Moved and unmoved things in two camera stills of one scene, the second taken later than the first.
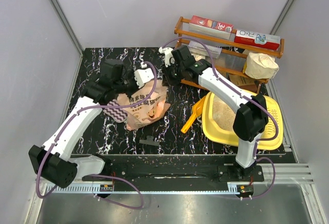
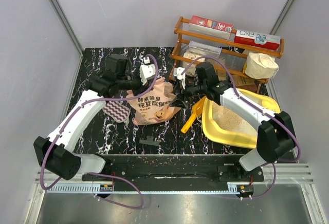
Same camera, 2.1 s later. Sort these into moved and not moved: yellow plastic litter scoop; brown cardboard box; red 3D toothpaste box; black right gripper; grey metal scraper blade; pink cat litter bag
Moved: black right gripper; pink cat litter bag
Not moved: brown cardboard box; grey metal scraper blade; red 3D toothpaste box; yellow plastic litter scoop
